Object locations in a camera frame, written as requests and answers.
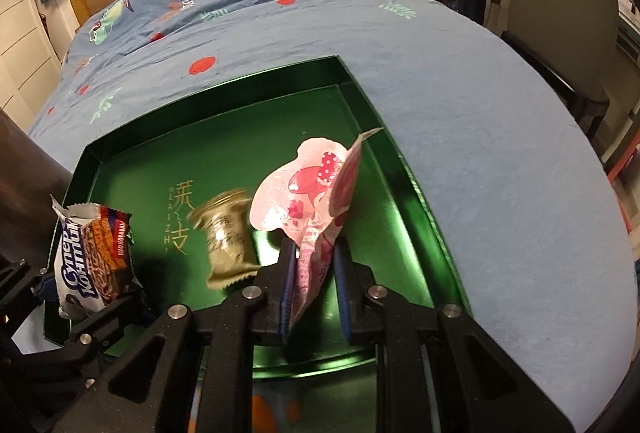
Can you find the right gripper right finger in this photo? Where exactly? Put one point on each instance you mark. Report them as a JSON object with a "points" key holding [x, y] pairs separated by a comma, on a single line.
{"points": [[437, 370]]}

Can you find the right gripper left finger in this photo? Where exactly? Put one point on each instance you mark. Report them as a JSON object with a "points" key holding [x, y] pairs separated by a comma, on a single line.
{"points": [[191, 369]]}

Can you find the white brown cookie packet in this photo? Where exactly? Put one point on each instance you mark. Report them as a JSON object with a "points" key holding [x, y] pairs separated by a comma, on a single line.
{"points": [[92, 266]]}

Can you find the gold candy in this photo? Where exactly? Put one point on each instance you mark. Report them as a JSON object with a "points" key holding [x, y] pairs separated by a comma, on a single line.
{"points": [[230, 248]]}

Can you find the pink cartoon shaped packet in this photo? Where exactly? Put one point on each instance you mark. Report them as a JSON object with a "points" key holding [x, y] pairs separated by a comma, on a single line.
{"points": [[309, 198]]}

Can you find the blue patterned bedspread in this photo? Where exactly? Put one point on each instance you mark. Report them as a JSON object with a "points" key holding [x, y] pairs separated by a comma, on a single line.
{"points": [[526, 210]]}

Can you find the black electric kettle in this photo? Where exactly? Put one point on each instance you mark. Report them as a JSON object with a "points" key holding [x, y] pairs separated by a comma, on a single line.
{"points": [[29, 180]]}

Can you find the green tray box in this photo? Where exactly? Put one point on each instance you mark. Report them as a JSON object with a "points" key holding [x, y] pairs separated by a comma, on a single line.
{"points": [[290, 145]]}

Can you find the white wardrobe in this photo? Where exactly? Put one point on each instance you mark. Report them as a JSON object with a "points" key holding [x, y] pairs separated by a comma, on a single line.
{"points": [[29, 67]]}

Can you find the grey desk chair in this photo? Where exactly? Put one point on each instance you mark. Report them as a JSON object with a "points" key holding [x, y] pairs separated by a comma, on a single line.
{"points": [[570, 43]]}

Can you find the white study desk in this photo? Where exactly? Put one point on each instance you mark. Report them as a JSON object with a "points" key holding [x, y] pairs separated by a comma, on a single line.
{"points": [[618, 135]]}

